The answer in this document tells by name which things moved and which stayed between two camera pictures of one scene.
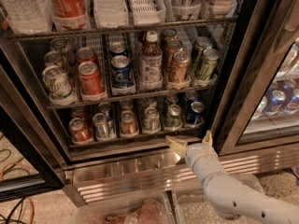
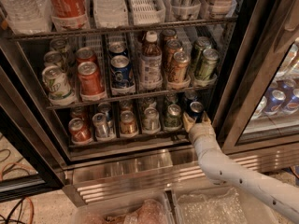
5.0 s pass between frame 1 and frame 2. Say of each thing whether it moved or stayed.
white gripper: moved
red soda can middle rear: stayed
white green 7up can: stayed
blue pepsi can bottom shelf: stayed
